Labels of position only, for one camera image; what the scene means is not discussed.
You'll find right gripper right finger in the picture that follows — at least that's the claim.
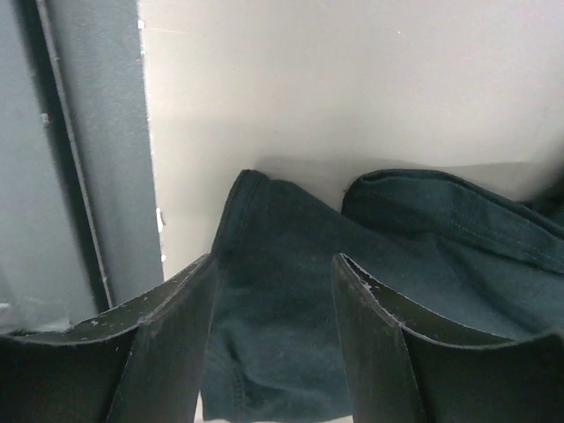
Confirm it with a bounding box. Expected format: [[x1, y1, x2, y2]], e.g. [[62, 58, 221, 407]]
[[332, 254, 563, 422]]

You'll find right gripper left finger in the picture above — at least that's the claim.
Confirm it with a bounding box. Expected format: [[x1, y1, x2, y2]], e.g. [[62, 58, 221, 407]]
[[1, 255, 219, 422]]

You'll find black t-shirt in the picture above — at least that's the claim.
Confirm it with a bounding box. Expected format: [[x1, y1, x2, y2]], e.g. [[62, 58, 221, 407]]
[[201, 169, 563, 422]]

